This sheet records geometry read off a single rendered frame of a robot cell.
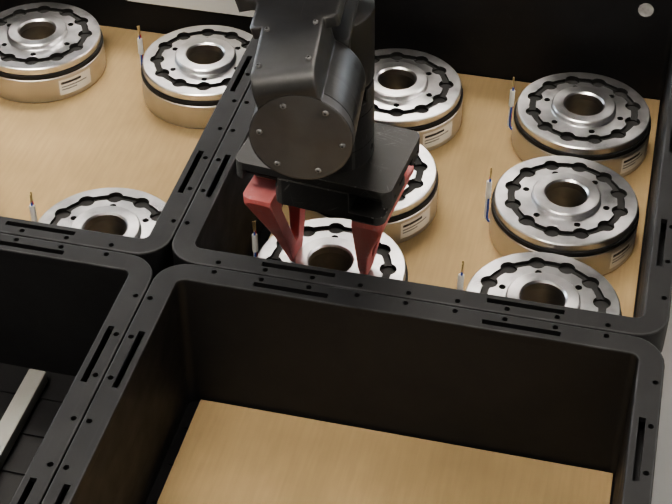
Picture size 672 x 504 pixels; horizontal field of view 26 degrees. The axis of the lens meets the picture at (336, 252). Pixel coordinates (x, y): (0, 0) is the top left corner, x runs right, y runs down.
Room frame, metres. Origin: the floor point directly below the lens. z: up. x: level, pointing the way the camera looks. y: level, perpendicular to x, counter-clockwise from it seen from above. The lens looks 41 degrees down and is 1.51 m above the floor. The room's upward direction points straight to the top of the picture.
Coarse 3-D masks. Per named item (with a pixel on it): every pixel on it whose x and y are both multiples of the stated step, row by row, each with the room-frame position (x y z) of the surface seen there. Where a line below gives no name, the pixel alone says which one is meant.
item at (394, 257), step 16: (320, 224) 0.77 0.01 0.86; (336, 224) 0.77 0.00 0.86; (272, 240) 0.75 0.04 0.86; (304, 240) 0.75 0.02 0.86; (352, 240) 0.75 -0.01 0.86; (384, 240) 0.75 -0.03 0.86; (272, 256) 0.74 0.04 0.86; (384, 256) 0.74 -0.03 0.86; (400, 256) 0.74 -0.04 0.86; (384, 272) 0.72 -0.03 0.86; (400, 272) 0.72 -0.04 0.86
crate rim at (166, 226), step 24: (240, 72) 0.86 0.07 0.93; (240, 96) 0.82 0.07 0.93; (216, 120) 0.80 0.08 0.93; (216, 144) 0.77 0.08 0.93; (192, 168) 0.75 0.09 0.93; (192, 192) 0.72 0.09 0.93; (0, 216) 0.70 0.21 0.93; (168, 216) 0.70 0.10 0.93; (48, 240) 0.67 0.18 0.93; (72, 240) 0.67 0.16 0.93; (96, 240) 0.67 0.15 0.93; (120, 240) 0.67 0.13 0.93; (144, 240) 0.67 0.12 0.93; (168, 240) 0.67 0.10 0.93; (168, 264) 0.67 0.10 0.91
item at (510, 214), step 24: (528, 168) 0.83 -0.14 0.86; (552, 168) 0.84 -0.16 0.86; (576, 168) 0.84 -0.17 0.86; (600, 168) 0.83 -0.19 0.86; (504, 192) 0.80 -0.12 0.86; (528, 192) 0.80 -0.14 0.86; (600, 192) 0.80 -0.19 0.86; (624, 192) 0.81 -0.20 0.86; (504, 216) 0.78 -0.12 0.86; (528, 216) 0.78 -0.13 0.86; (600, 216) 0.78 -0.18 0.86; (624, 216) 0.78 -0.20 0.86; (528, 240) 0.76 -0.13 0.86; (552, 240) 0.75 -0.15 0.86; (576, 240) 0.75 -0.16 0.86; (600, 240) 0.75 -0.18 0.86
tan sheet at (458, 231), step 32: (480, 96) 0.97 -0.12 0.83; (480, 128) 0.92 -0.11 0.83; (448, 160) 0.88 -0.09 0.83; (480, 160) 0.88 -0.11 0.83; (512, 160) 0.88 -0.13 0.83; (448, 192) 0.84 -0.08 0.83; (480, 192) 0.84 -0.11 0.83; (640, 192) 0.84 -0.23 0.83; (448, 224) 0.81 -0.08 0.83; (480, 224) 0.81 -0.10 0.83; (640, 224) 0.81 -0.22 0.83; (416, 256) 0.77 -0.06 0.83; (448, 256) 0.77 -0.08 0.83; (480, 256) 0.77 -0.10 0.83; (640, 256) 0.77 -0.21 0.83
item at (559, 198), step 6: (552, 192) 0.81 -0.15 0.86; (558, 192) 0.81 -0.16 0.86; (564, 192) 0.81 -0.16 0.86; (570, 192) 0.81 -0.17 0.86; (576, 192) 0.81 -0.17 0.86; (552, 198) 0.81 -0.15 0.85; (558, 198) 0.81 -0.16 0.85; (564, 198) 0.81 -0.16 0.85; (570, 198) 0.81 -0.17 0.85; (576, 198) 0.81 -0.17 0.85; (582, 198) 0.80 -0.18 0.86; (558, 204) 0.81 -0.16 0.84; (564, 204) 0.81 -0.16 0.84; (570, 204) 0.81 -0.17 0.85; (576, 204) 0.81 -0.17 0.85
